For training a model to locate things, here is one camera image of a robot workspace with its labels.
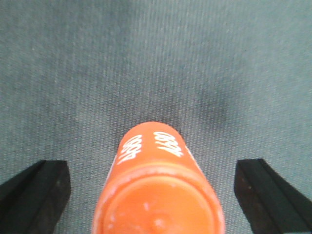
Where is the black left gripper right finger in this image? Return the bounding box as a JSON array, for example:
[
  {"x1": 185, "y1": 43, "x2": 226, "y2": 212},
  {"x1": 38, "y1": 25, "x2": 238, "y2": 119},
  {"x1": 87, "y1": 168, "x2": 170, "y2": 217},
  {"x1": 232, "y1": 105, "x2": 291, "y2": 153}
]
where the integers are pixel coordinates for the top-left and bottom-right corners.
[{"x1": 234, "y1": 158, "x2": 312, "y2": 234}]

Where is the orange cylindrical capacitor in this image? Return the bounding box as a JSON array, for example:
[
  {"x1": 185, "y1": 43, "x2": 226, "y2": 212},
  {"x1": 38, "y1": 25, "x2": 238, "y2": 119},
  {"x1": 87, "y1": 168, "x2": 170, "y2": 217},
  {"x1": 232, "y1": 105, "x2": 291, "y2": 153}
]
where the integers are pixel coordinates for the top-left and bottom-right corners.
[{"x1": 92, "y1": 121, "x2": 226, "y2": 234}]

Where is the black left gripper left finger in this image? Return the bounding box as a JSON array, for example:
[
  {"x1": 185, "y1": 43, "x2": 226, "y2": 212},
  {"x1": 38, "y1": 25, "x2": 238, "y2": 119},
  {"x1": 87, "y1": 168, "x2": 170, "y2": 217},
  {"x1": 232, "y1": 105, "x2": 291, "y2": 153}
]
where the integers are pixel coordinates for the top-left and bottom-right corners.
[{"x1": 0, "y1": 160, "x2": 71, "y2": 234}]

